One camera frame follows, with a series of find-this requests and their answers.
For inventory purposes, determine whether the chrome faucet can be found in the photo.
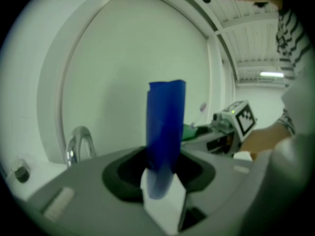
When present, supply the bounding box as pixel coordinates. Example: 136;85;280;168
64;125;98;169

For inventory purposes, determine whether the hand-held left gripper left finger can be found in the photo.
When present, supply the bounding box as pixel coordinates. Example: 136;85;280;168
24;146;163;236

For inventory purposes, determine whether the small black white jar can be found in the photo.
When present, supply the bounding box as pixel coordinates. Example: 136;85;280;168
13;164;32;184

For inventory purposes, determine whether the person's striped shirt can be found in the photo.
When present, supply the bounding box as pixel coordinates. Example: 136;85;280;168
275;7;315;143

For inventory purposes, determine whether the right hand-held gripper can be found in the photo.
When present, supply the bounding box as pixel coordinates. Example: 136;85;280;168
181;99;258;158

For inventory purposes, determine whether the toothbrush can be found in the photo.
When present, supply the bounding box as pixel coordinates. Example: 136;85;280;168
189;102;208;130

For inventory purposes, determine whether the green cup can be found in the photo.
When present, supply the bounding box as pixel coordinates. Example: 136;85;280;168
181;123;198;142

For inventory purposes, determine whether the blue toothpaste tube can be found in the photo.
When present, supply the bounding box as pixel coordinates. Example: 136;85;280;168
139;79;187;232

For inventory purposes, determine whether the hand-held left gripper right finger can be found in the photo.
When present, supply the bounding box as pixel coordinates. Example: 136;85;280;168
176;149;272;236

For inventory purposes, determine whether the person's right forearm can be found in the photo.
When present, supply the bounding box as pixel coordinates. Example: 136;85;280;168
239;123;291;155

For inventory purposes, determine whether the ceiling light tube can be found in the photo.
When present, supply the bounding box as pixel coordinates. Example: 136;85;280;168
259;71;284;78

